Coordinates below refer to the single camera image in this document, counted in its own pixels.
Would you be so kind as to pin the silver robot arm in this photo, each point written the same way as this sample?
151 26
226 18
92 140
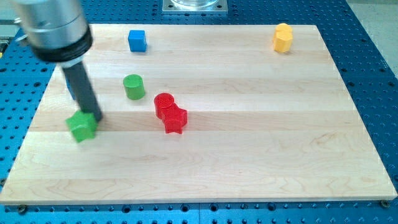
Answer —
57 30

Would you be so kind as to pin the light wooden board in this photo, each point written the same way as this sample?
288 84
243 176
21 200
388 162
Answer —
262 126

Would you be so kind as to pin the red star block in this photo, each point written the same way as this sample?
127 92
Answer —
174 119

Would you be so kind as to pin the red cylinder block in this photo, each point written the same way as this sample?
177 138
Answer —
162 101

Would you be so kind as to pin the green cylinder block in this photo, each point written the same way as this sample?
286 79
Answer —
134 87

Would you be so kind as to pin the blue cube block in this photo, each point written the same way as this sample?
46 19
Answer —
137 41

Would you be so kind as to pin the yellow hexagon block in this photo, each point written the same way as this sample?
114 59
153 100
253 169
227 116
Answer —
282 41

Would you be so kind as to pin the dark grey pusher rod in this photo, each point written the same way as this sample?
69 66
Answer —
80 85

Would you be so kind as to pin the yellow cylinder block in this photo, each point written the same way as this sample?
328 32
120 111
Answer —
283 27

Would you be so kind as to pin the green star block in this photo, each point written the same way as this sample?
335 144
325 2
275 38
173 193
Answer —
82 126

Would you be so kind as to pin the blue block behind rod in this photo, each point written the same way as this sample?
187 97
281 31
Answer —
69 88

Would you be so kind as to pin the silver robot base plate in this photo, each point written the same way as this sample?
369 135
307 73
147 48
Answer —
191 6

